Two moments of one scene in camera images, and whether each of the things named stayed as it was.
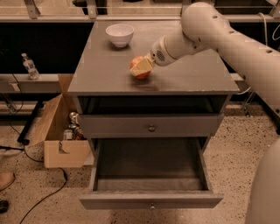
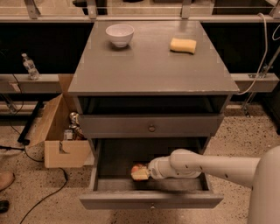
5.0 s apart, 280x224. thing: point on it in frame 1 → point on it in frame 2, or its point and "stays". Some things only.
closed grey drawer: (192, 125) stays
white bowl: (121, 34) stays
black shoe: (3, 206) stays
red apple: (133, 62) → (140, 172)
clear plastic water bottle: (33, 73) stays
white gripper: (158, 53) → (157, 169)
